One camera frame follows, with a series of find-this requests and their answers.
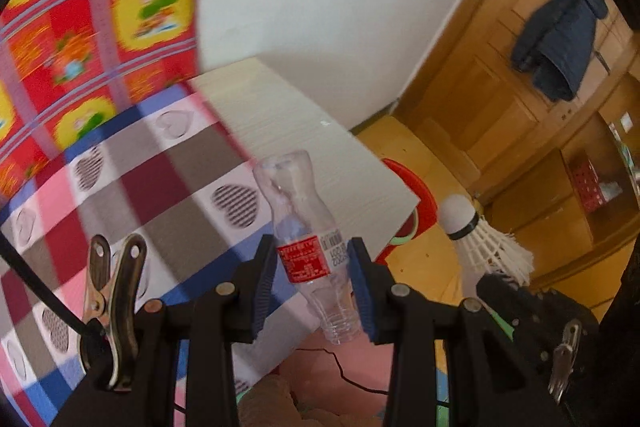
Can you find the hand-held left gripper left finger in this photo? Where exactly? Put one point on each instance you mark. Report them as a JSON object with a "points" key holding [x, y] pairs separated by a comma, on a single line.
{"points": [[262, 292]]}

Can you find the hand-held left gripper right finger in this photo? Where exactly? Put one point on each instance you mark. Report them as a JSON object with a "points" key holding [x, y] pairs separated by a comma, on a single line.
{"points": [[362, 302]]}

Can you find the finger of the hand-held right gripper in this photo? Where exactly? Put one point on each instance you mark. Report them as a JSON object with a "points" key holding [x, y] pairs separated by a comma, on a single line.
{"points": [[505, 299]]}

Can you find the white shuttlecock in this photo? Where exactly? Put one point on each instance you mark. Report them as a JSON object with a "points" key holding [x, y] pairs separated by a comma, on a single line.
{"points": [[480, 242]]}

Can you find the clear plastic bottle red label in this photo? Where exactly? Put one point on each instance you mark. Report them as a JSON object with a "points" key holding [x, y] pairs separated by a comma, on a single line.
{"points": [[295, 217]]}

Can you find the red bucket green rim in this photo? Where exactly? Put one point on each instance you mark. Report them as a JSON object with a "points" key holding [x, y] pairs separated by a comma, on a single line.
{"points": [[406, 232]]}

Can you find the metal spring clamp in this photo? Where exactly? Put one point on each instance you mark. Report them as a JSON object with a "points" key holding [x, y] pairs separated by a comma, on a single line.
{"points": [[117, 292], [562, 357]]}

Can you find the red plastic stool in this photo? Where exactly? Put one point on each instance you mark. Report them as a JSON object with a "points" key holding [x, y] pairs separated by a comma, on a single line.
{"points": [[417, 187]]}

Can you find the checked heart bed blanket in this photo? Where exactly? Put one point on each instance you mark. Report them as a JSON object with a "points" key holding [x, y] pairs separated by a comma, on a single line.
{"points": [[165, 207]]}

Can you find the red plastic crate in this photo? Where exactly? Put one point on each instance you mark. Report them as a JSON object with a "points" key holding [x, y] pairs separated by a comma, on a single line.
{"points": [[585, 182]]}

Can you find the dark blue jacket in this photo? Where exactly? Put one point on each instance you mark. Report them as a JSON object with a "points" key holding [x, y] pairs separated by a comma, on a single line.
{"points": [[560, 37]]}

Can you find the red floral wall cloth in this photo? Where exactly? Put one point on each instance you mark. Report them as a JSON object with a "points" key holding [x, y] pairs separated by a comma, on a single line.
{"points": [[75, 32]]}

